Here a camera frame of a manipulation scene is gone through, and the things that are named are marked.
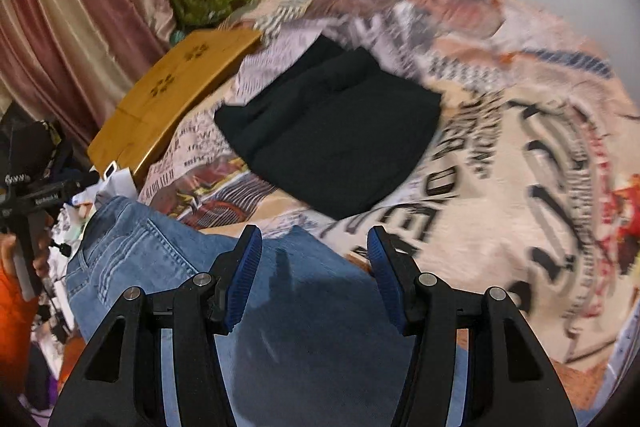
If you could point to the yellow wooden folding table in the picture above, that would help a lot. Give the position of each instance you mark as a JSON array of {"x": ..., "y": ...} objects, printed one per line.
[{"x": 165, "y": 97}]

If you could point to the pink striped curtain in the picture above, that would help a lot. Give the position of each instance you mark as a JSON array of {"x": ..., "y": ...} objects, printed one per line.
[{"x": 75, "y": 7}]

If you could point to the blue jeans pants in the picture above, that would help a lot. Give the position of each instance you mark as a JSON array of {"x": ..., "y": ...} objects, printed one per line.
[{"x": 310, "y": 307}]

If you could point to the black folded pants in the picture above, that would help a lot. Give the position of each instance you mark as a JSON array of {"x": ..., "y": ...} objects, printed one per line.
[{"x": 330, "y": 127}]

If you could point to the printed blanket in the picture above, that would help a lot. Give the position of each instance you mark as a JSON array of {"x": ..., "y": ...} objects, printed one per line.
[{"x": 500, "y": 167}]

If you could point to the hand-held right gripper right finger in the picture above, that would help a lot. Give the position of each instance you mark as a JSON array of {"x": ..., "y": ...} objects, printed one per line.
[{"x": 382, "y": 277}]

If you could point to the white bag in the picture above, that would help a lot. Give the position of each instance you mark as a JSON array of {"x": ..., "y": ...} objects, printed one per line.
[{"x": 117, "y": 182}]

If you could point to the person's left hand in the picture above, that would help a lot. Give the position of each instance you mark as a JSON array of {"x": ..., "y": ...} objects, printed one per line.
[{"x": 7, "y": 249}]

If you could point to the person's left forearm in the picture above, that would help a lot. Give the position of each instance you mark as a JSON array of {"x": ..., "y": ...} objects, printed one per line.
[{"x": 15, "y": 332}]

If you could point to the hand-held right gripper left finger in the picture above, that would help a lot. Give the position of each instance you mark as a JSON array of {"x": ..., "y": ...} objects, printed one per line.
[{"x": 245, "y": 277}]

